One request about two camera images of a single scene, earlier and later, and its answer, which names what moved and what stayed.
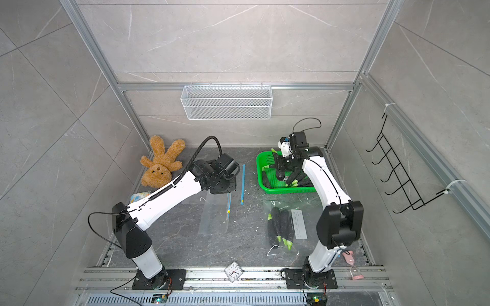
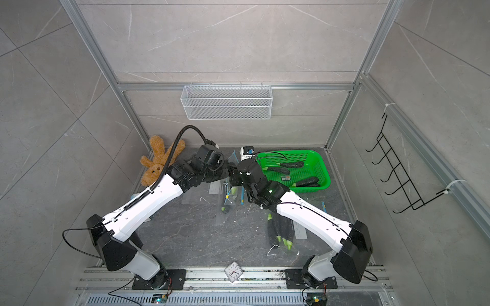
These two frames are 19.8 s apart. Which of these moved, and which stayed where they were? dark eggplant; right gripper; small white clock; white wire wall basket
Moved: right gripper
Stayed: dark eggplant; white wire wall basket; small white clock
